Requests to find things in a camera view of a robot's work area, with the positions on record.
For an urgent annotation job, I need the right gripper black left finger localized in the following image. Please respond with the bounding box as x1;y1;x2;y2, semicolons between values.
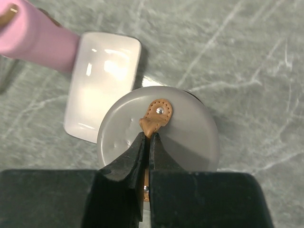
0;133;145;228

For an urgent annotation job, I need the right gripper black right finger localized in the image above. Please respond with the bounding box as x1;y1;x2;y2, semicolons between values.
149;133;273;228

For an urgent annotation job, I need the grey round lid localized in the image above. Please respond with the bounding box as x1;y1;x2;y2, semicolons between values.
96;85;219;212

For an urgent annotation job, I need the white rectangular plate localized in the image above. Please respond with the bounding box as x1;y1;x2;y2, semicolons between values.
64;32;142;143

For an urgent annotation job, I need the pink cylindrical container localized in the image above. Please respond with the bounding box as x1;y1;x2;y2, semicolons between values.
0;1;80;73

